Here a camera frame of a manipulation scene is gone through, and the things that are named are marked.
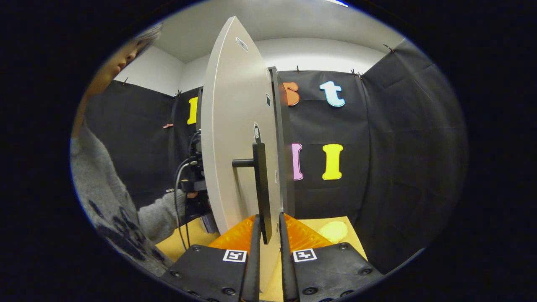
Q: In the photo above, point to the long ceiling light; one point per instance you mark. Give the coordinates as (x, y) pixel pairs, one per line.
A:
(337, 2)

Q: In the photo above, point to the pale yellow sponge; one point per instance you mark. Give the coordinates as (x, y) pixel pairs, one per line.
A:
(333, 231)

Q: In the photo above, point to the grey patterned sweater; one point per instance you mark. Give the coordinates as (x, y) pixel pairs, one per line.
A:
(105, 197)

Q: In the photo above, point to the person's head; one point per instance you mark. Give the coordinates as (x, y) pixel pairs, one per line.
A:
(113, 63)

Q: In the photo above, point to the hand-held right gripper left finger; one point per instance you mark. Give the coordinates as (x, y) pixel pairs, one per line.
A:
(251, 272)

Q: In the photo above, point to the dark grey cabinet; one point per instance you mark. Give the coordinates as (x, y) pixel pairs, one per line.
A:
(285, 167)

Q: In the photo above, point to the beige cabinet door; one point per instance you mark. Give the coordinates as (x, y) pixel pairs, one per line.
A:
(235, 105)

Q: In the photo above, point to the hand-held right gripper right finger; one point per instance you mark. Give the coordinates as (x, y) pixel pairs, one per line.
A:
(288, 272)

